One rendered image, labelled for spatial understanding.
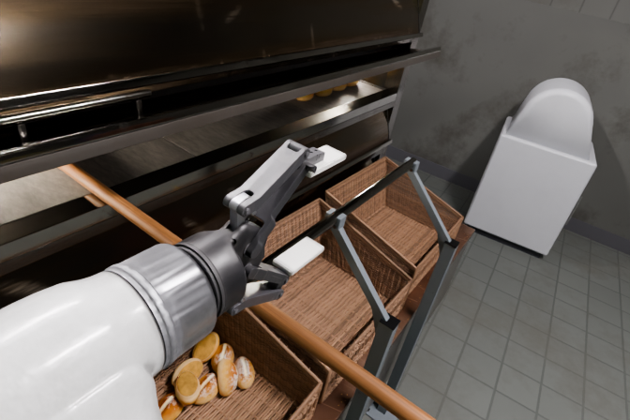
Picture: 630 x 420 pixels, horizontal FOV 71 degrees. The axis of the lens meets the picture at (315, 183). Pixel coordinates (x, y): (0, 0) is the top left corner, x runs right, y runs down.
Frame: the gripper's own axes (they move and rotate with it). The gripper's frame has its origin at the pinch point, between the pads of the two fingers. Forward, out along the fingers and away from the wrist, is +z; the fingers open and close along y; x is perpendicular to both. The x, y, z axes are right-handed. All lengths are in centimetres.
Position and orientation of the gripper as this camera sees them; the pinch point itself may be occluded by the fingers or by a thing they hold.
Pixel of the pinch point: (320, 203)
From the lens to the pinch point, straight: 53.8
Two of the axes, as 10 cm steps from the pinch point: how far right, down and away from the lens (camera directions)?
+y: -1.7, 8.5, 5.0
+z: 5.8, -3.2, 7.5
